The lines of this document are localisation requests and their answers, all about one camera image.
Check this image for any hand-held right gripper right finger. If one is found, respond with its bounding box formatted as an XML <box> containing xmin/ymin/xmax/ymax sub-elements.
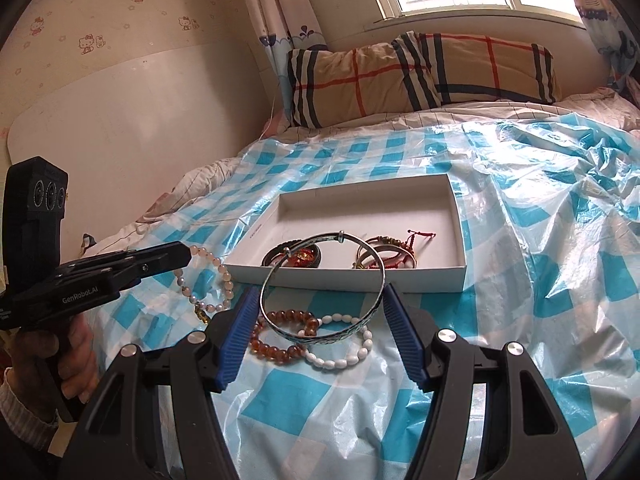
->
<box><xmin>382</xmin><ymin>285</ymin><xmax>588</xmax><ymax>480</ymax></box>

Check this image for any silver bangle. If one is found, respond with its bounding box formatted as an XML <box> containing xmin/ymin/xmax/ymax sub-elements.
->
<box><xmin>260</xmin><ymin>231</ymin><xmax>387</xmax><ymax>345</ymax></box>

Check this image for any amber bead bracelet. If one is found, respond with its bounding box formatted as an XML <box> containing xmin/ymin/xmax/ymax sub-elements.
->
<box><xmin>249</xmin><ymin>309</ymin><xmax>321</xmax><ymax>366</ymax></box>

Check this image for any pink cloth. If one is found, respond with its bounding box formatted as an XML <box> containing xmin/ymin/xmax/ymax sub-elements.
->
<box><xmin>265</xmin><ymin>110</ymin><xmax>294</xmax><ymax>137</ymax></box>

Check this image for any gold bangles set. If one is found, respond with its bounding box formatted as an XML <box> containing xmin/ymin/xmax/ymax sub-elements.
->
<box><xmin>353</xmin><ymin>237</ymin><xmax>417</xmax><ymax>271</ymax></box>

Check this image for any white round-cornered board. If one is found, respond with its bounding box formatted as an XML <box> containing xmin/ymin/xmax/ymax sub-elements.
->
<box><xmin>7</xmin><ymin>44</ymin><xmax>274</xmax><ymax>213</ymax></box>

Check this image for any red string bracelet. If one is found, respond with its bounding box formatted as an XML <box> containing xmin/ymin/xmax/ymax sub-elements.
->
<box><xmin>367</xmin><ymin>228</ymin><xmax>437</xmax><ymax>271</ymax></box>

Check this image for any printed curtain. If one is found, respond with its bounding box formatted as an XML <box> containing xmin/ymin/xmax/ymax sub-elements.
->
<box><xmin>565</xmin><ymin>0</ymin><xmax>640</xmax><ymax>92</ymax></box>
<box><xmin>235</xmin><ymin>0</ymin><xmax>327</xmax><ymax>126</ymax></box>

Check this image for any white shallow cardboard box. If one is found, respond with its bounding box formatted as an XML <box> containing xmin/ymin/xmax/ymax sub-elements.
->
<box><xmin>222</xmin><ymin>174</ymin><xmax>469</xmax><ymax>294</ymax></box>

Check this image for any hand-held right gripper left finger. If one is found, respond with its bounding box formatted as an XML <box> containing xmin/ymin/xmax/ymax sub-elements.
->
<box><xmin>70</xmin><ymin>287</ymin><xmax>263</xmax><ymax>480</ymax></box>

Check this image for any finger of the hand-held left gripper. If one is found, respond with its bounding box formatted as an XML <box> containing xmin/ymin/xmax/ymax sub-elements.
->
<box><xmin>59</xmin><ymin>241</ymin><xmax>190</xmax><ymax>273</ymax></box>
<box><xmin>116</xmin><ymin>252</ymin><xmax>194</xmax><ymax>289</ymax></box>

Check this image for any blue checked plastic sheet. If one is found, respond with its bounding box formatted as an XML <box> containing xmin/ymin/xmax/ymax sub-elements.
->
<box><xmin>95</xmin><ymin>110</ymin><xmax>640</xmax><ymax>480</ymax></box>

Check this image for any person's left hand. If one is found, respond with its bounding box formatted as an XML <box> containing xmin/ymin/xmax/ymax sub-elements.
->
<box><xmin>10</xmin><ymin>317</ymin><xmax>102</xmax><ymax>413</ymax></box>

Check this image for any beige plaid pillow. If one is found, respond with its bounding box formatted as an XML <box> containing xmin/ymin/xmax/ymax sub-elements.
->
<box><xmin>392</xmin><ymin>31</ymin><xmax>559</xmax><ymax>111</ymax></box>
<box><xmin>287</xmin><ymin>35</ymin><xmax>444</xmax><ymax>129</ymax></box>

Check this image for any dark bangle with red bead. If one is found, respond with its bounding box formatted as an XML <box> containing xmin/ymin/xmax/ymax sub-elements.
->
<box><xmin>261</xmin><ymin>242</ymin><xmax>324</xmax><ymax>270</ymax></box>

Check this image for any person's left forearm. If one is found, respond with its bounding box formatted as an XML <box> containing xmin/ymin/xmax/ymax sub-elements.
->
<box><xmin>0</xmin><ymin>367</ymin><xmax>59</xmax><ymax>455</ymax></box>

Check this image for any pink pearl bead bracelet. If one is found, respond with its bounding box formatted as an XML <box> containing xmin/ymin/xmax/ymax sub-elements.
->
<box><xmin>173</xmin><ymin>243</ymin><xmax>235</xmax><ymax>324</ymax></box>

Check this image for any white bead bracelet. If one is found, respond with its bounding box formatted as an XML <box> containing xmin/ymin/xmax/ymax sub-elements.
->
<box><xmin>298</xmin><ymin>312</ymin><xmax>375</xmax><ymax>372</ymax></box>

